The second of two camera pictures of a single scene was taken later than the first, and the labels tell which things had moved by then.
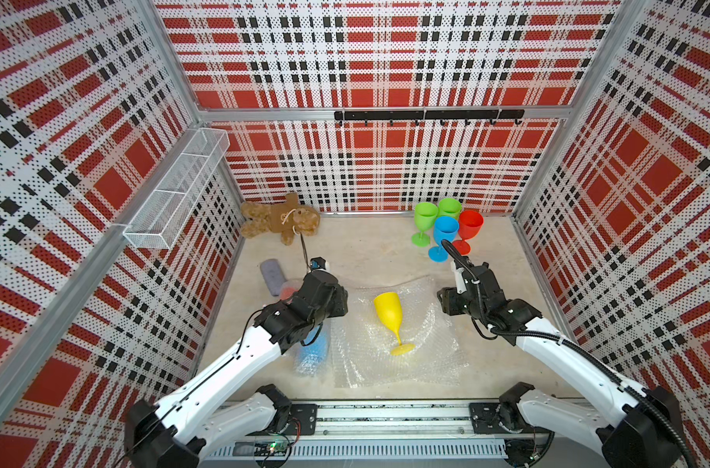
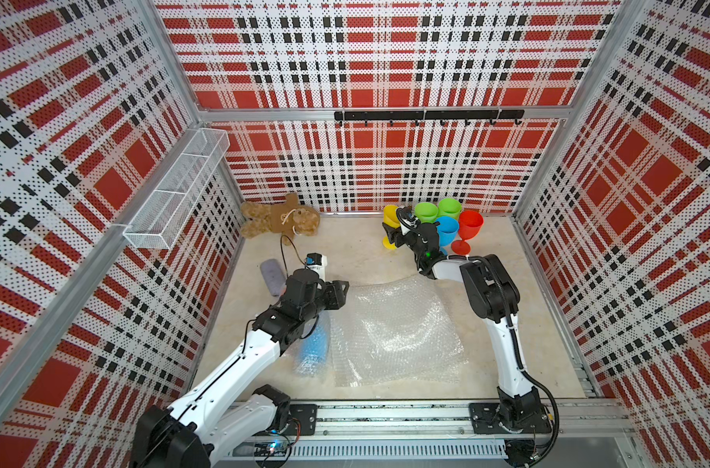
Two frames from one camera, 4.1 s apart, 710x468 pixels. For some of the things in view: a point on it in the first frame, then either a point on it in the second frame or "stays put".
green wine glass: [449, 207] stays put
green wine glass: [425, 214] stays put
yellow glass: [389, 311] -> [390, 218]
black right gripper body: [458, 304] -> [411, 239]
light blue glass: [445, 228] stays put
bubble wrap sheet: [363, 341] stays put
